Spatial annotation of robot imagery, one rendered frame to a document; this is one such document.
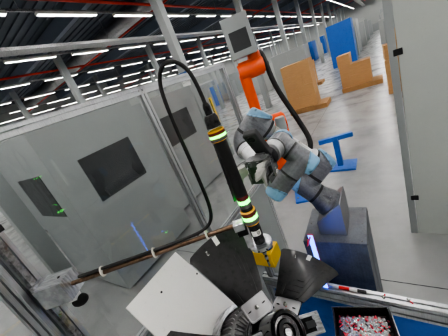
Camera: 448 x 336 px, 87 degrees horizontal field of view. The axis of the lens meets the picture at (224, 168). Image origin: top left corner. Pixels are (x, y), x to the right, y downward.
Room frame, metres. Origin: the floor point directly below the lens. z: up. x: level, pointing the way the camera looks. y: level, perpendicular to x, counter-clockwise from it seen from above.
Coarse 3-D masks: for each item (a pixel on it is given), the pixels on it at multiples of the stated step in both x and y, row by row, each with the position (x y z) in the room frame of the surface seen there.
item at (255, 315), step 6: (258, 294) 0.58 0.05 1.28; (264, 294) 0.57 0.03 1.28; (252, 300) 0.58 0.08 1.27; (258, 300) 0.57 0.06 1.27; (246, 306) 0.58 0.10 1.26; (252, 306) 0.57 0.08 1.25; (264, 306) 0.56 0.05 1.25; (270, 306) 0.55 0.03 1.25; (246, 312) 0.57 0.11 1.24; (252, 312) 0.56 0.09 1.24; (258, 312) 0.55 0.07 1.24; (264, 312) 0.55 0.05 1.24; (252, 318) 0.55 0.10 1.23; (258, 318) 0.55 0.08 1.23
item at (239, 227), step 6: (234, 222) 0.59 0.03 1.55; (234, 228) 0.57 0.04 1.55; (240, 228) 0.57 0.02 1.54; (246, 228) 0.57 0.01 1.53; (240, 234) 0.56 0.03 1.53; (246, 234) 0.56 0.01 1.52; (264, 234) 0.60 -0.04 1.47; (246, 240) 0.57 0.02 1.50; (252, 240) 0.58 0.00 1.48; (270, 240) 0.57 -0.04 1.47; (252, 246) 0.57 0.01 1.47; (258, 246) 0.56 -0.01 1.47; (264, 246) 0.55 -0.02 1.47; (270, 246) 0.55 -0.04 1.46; (258, 252) 0.55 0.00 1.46
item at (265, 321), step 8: (272, 312) 0.53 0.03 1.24; (280, 312) 0.51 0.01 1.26; (288, 312) 0.52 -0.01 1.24; (264, 320) 0.52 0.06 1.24; (272, 320) 0.49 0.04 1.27; (280, 320) 0.50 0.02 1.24; (288, 320) 0.50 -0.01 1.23; (296, 320) 0.50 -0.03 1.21; (248, 328) 0.55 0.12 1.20; (256, 328) 0.54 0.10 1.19; (264, 328) 0.50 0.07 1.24; (272, 328) 0.47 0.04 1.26; (280, 328) 0.48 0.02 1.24; (296, 328) 0.48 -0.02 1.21; (304, 328) 0.49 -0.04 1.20
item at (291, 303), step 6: (276, 300) 0.61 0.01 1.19; (282, 300) 0.61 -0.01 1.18; (288, 300) 0.60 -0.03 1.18; (294, 300) 0.59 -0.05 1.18; (276, 306) 0.59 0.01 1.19; (282, 306) 0.58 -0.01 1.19; (288, 306) 0.58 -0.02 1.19; (294, 306) 0.57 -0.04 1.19; (300, 306) 0.56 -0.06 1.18; (294, 312) 0.55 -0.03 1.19
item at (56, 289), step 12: (48, 276) 0.66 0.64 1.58; (60, 276) 0.63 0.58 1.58; (72, 276) 0.64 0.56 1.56; (36, 288) 0.62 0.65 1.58; (48, 288) 0.60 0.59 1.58; (60, 288) 0.59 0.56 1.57; (72, 288) 0.62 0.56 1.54; (48, 300) 0.60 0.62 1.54; (60, 300) 0.60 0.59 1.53; (72, 300) 0.59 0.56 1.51
